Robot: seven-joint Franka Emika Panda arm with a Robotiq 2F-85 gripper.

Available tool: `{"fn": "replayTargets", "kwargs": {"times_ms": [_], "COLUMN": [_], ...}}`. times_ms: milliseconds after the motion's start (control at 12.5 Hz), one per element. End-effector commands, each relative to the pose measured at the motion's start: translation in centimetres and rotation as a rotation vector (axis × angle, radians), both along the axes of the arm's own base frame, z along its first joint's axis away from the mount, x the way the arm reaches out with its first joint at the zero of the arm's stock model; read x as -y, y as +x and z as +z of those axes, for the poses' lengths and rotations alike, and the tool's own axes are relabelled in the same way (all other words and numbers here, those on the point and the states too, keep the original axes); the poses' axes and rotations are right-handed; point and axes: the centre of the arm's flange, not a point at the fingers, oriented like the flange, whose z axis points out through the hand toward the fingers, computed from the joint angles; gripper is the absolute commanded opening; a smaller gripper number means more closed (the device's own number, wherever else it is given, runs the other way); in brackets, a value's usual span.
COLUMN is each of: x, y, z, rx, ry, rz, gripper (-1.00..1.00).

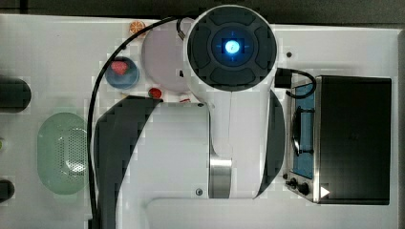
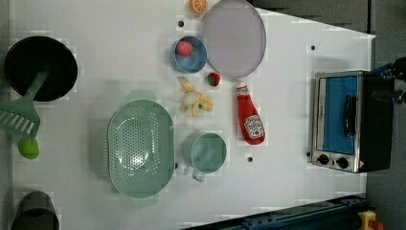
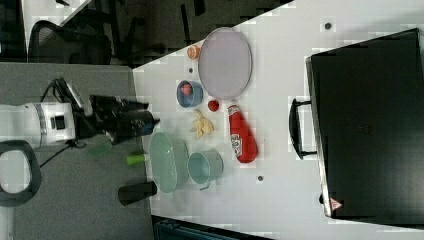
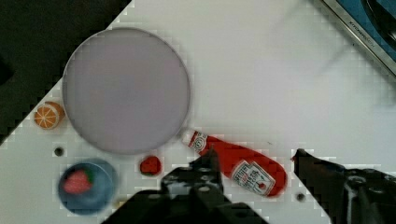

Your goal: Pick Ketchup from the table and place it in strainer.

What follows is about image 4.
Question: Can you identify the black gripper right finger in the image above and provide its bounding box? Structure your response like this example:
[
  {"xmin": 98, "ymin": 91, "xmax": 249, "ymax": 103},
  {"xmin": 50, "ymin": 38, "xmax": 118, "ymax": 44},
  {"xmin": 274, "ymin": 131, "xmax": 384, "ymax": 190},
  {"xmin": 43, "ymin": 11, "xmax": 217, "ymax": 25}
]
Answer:
[{"xmin": 291, "ymin": 148, "xmax": 396, "ymax": 224}]

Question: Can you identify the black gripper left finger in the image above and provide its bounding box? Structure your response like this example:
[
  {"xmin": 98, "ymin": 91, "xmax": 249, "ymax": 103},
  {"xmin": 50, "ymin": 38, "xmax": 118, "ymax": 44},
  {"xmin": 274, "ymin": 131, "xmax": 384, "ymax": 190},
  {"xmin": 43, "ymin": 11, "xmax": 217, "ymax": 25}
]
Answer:
[{"xmin": 102, "ymin": 150, "xmax": 269, "ymax": 224}]

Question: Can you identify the red ketchup bottle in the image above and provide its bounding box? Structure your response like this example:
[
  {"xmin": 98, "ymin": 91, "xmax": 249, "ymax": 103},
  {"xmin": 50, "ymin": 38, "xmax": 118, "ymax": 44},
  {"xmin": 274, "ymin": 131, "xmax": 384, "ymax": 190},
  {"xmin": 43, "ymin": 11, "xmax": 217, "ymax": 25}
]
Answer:
[{"xmin": 181, "ymin": 129, "xmax": 288, "ymax": 197}]

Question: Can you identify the red strawberry toy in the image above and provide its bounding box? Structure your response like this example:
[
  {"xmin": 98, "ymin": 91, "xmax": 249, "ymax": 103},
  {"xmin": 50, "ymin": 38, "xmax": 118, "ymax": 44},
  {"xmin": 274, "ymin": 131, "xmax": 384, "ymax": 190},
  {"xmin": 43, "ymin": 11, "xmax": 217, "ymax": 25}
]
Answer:
[{"xmin": 139, "ymin": 156, "xmax": 162, "ymax": 176}]

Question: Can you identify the blue bowl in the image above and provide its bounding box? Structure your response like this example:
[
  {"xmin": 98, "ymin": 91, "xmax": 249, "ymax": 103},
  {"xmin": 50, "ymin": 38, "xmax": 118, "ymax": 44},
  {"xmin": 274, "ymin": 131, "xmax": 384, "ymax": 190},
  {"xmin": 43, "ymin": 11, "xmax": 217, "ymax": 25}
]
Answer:
[{"xmin": 57, "ymin": 159, "xmax": 118, "ymax": 216}]

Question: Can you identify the strawberry toy in bowl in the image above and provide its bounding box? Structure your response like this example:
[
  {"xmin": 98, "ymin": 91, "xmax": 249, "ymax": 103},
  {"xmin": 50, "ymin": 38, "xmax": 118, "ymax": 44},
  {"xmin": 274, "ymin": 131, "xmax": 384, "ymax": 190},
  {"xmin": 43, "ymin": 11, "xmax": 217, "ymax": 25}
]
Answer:
[{"xmin": 63, "ymin": 169, "xmax": 93, "ymax": 194}]

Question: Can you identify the large grey round plate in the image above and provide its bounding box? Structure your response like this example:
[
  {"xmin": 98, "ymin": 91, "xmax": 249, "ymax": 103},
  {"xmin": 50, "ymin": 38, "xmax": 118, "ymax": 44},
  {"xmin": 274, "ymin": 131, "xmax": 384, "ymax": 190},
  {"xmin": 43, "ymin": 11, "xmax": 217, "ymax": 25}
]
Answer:
[{"xmin": 63, "ymin": 28, "xmax": 191, "ymax": 154}]

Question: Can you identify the orange slice toy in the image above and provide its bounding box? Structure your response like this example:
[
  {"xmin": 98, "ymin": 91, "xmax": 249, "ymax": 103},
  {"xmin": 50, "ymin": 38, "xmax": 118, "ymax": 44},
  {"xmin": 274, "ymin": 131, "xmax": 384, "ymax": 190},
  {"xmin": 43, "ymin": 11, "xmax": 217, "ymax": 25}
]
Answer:
[{"xmin": 34, "ymin": 101, "xmax": 65, "ymax": 130}]

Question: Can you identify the black toaster oven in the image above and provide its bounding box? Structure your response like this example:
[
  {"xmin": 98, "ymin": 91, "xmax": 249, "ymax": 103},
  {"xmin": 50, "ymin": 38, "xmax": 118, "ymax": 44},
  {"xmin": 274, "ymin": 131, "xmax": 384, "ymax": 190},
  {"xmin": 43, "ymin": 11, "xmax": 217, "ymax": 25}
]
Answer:
[{"xmin": 319, "ymin": 0, "xmax": 396, "ymax": 76}]

